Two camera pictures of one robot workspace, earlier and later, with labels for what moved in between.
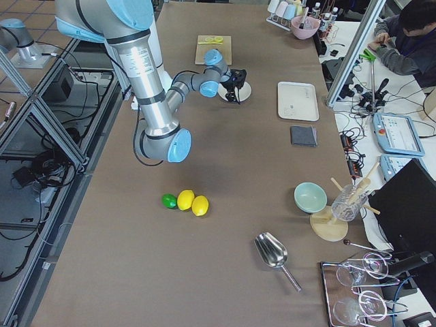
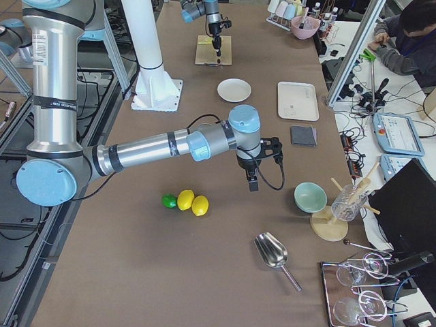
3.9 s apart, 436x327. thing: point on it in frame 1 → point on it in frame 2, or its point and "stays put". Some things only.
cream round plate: x=244 y=92 stays put
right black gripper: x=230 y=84 → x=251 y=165
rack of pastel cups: x=282 y=12 stays put
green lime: x=169 y=200 stays put
